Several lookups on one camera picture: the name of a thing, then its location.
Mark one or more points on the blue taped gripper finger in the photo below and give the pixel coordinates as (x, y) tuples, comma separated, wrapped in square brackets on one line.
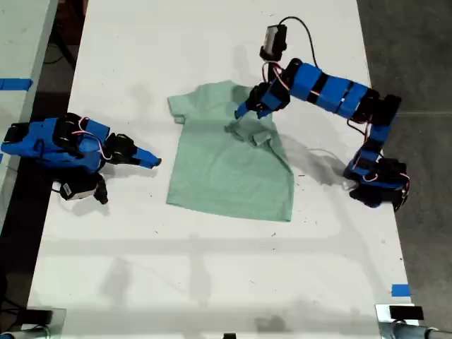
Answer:
[(265, 113), (141, 163), (148, 155), (243, 108)]

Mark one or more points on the pale green T-shirt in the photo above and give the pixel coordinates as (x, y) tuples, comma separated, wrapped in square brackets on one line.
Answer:
[(229, 176)]

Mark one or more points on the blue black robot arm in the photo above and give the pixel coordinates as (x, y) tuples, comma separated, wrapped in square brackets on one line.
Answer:
[(53, 144), (332, 92)]

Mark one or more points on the long blue tape strip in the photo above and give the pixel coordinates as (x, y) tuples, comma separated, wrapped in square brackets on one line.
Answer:
[(14, 84)]

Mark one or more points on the metal table clamp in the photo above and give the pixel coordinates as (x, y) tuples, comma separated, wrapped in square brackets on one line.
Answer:
[(58, 323), (388, 326)]

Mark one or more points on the small black box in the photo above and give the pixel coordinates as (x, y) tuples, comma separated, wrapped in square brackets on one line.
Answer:
[(406, 313), (39, 316)]

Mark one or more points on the tiny black block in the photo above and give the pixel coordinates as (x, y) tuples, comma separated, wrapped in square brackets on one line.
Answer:
[(229, 336)]

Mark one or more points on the short blue tape strip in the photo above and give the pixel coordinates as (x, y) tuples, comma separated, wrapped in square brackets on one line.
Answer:
[(400, 290)]

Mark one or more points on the black white camera box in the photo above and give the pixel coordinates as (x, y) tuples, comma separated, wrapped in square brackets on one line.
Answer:
[(76, 189)]

